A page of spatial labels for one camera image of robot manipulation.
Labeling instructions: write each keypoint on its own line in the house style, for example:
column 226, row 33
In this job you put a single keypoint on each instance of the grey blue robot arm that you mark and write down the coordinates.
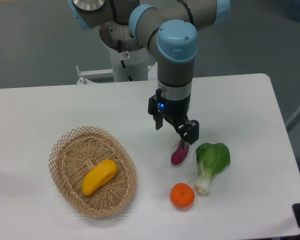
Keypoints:
column 170, row 35

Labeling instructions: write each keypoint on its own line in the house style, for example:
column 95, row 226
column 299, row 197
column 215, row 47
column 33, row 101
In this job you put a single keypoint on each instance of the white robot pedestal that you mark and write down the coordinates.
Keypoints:
column 123, row 48

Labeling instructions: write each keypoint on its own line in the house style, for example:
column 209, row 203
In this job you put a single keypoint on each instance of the green bok choy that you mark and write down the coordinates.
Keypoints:
column 211, row 160

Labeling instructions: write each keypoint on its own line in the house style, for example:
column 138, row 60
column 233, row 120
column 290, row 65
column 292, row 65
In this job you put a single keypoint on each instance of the purple eggplant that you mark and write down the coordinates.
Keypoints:
column 180, row 154

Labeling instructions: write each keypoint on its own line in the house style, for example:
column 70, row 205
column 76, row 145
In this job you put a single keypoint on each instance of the orange tangerine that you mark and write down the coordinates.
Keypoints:
column 182, row 195

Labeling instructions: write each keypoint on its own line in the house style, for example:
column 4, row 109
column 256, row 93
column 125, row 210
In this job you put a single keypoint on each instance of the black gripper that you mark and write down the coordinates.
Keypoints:
column 176, row 113

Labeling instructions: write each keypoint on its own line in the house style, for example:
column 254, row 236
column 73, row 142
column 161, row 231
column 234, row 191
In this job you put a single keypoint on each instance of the white metal base frame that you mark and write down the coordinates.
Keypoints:
column 134, row 72

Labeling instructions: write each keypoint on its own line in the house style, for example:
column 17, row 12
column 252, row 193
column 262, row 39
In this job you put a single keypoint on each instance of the woven wicker basket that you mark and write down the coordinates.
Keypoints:
column 75, row 154

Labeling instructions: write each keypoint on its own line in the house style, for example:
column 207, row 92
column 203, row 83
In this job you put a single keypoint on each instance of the yellow mango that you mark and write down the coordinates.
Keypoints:
column 98, row 176

